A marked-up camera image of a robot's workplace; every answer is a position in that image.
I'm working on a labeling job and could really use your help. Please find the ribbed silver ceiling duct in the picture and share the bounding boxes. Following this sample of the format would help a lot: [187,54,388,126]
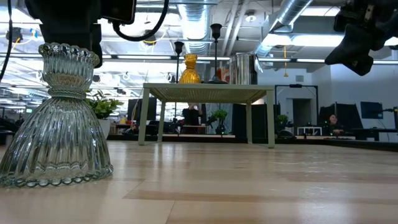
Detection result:
[178,2,212,56]

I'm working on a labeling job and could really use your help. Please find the black metal frame stand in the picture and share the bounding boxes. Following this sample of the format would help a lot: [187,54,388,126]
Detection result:
[274,83,320,128]

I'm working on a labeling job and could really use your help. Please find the black ceiling device yellow cable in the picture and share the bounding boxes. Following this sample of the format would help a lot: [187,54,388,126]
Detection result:
[5,27,23,44]

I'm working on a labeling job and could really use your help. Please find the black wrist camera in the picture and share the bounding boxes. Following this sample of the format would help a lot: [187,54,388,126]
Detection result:
[334,6,352,32]
[101,0,137,25]

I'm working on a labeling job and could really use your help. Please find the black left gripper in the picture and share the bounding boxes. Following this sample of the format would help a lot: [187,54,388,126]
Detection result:
[24,0,104,69]

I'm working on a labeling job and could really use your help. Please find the black table edge rail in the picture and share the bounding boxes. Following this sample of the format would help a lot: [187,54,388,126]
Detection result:
[107,133,398,153]

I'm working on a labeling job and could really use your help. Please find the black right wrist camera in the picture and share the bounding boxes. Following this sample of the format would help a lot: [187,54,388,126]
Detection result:
[334,6,352,32]

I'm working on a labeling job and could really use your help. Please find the black left wrist camera cable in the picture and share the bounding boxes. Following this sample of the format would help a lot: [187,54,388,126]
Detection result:
[112,0,170,43]

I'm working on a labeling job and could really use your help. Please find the long ceiling light strip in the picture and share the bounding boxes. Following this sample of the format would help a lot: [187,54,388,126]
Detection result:
[0,52,398,65]

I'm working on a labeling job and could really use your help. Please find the small white shelf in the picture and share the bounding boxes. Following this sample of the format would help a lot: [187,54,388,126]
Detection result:
[296,126,322,136]

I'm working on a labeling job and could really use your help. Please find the black computer monitor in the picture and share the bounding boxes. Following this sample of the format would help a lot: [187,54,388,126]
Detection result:
[127,97,158,122]
[360,101,384,120]

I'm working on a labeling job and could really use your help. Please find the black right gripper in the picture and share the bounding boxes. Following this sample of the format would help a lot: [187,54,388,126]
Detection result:
[325,0,398,77]

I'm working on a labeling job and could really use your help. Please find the small pale green table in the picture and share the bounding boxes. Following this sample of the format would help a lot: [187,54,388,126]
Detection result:
[138,82,277,149]

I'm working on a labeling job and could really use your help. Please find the person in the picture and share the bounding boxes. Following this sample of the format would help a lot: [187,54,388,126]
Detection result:
[326,114,345,135]
[182,103,203,134]

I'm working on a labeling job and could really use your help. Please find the green plant in white pot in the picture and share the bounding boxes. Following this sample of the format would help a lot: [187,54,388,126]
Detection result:
[84,89,124,140]

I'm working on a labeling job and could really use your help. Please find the hanging ceiling pendant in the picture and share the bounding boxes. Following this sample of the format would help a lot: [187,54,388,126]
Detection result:
[282,45,289,78]

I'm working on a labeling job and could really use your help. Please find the amber ribbed glass candle holder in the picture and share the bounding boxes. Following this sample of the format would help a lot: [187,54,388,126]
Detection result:
[178,54,201,84]

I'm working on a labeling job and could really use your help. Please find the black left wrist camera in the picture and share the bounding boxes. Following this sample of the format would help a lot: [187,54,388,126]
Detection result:
[101,0,137,25]

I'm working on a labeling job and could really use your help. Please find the clear ribbed glass candle holder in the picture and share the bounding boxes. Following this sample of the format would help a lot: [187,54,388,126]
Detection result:
[0,42,114,189]

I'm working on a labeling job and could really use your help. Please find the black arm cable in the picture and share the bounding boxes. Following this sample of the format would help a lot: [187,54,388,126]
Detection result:
[0,0,13,82]

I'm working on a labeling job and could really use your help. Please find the smooth silver ceiling duct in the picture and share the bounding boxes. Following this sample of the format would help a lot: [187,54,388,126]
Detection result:
[254,0,313,57]

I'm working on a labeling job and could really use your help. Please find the tall black candlestick holder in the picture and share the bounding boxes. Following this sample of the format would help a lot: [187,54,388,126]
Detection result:
[206,23,229,85]
[174,41,185,84]

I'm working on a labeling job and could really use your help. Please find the black office partition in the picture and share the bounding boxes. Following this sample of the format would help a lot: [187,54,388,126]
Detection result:
[318,103,364,137]

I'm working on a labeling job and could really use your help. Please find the large silver tin brown tag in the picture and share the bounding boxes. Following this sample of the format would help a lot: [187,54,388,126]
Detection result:
[229,52,264,85]

